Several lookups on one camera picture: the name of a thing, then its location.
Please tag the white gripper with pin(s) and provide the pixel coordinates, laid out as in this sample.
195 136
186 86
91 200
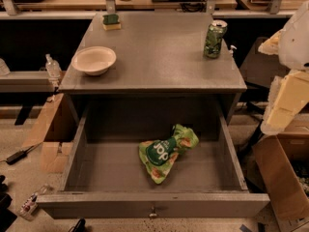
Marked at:
295 43

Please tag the green rice chip bag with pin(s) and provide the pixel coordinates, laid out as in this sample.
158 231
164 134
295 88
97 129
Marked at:
159 156

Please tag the metal drawer knob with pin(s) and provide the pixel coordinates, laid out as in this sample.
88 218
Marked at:
153 213

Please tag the grey open drawer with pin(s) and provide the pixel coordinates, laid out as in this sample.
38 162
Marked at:
105 177

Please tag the dark grey chair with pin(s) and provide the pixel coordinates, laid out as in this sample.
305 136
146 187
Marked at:
258 71

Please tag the white pump dispenser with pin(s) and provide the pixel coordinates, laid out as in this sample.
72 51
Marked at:
232 50

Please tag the green soda can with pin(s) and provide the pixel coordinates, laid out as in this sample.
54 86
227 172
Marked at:
214 37

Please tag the cardboard box right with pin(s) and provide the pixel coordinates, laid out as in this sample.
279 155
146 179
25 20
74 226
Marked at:
274 155

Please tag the cardboard box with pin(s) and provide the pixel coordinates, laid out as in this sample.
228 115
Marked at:
54 130
274 155

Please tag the green yellow sponge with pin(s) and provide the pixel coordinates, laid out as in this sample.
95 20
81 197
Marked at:
111 22

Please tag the white bowl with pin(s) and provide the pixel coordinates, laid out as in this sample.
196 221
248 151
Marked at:
94 60

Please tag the clear sanitizer bottle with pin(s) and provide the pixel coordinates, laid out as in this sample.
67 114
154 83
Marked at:
52 67

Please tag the cardboard box left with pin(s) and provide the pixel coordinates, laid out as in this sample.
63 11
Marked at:
54 130

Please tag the grey side bench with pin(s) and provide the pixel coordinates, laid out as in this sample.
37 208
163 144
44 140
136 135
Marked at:
26 89

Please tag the black power adapter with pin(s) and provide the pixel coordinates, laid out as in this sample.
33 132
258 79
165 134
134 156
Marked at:
16 157

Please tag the clear plastic bottle floor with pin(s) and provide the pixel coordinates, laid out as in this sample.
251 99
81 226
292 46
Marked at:
28 208

